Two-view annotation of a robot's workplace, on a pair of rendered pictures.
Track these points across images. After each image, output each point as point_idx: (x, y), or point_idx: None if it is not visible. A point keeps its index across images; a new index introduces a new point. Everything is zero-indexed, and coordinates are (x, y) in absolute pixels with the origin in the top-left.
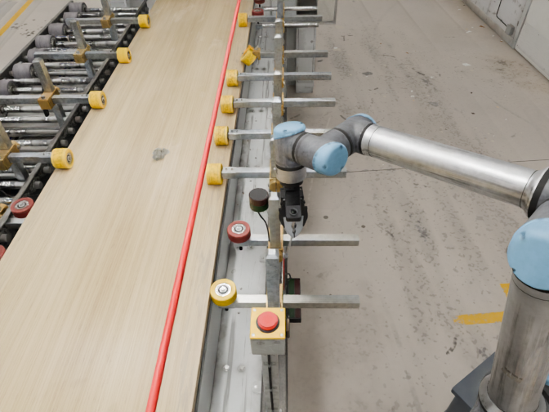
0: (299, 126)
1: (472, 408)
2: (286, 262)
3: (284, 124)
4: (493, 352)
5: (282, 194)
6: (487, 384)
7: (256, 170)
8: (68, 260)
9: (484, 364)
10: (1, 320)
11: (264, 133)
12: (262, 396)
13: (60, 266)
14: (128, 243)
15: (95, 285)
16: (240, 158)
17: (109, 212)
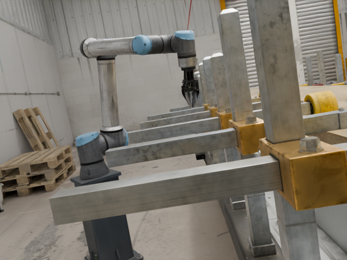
0: (177, 31)
1: (124, 137)
2: (206, 157)
3: (186, 31)
4: (89, 181)
5: (195, 79)
6: (117, 126)
7: None
8: (332, 91)
9: (97, 178)
10: (334, 87)
11: None
12: None
13: (332, 91)
14: (303, 97)
15: (302, 95)
16: (322, 230)
17: (339, 94)
